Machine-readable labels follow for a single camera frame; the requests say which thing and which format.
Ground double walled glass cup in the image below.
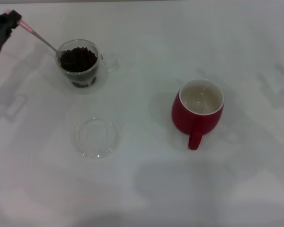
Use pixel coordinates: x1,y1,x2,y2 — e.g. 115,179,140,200
55,39,120,95

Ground clear glass saucer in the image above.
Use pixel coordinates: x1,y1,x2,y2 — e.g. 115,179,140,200
75,115,121,160

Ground pink handled metal spoon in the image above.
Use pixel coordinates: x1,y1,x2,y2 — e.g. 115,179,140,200
4,9,71,66

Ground coffee beans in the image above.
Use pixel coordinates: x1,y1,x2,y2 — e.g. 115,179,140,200
59,46,98,73

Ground red ceramic mug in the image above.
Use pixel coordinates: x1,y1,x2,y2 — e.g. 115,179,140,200
171,79,225,151

